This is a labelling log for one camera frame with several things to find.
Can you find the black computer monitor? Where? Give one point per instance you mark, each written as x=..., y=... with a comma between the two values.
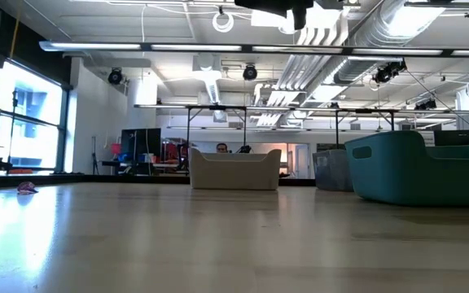
x=460, y=137
x=141, y=142

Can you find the overhead LED light bar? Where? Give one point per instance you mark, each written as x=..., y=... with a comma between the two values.
x=246, y=48

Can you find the black window frame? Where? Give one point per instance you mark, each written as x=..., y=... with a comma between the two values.
x=62, y=134

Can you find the black background rig frame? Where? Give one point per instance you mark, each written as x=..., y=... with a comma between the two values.
x=218, y=108
x=365, y=110

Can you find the black ceiling spotlight cluster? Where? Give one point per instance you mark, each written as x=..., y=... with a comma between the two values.
x=385, y=74

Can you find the silver ventilation duct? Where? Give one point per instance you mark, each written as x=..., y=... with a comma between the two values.
x=377, y=28

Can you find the grey translucent plastic bin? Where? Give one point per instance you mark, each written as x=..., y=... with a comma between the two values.
x=332, y=171

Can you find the person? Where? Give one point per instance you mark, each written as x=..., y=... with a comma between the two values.
x=222, y=148

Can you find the white ceiling duct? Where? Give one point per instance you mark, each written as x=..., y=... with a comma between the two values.
x=208, y=77

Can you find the white plastic bin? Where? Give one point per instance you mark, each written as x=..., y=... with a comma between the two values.
x=234, y=175

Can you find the black pole stand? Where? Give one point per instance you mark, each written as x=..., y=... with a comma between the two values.
x=14, y=97

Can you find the black tripod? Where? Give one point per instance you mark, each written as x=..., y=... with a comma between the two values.
x=94, y=156

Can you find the teal plastic bin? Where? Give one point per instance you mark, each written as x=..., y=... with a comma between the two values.
x=401, y=179

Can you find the black aluminium rig frame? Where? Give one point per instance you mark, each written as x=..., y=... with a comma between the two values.
x=55, y=180

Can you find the purple plastic witch hat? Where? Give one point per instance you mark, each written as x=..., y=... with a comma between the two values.
x=27, y=187

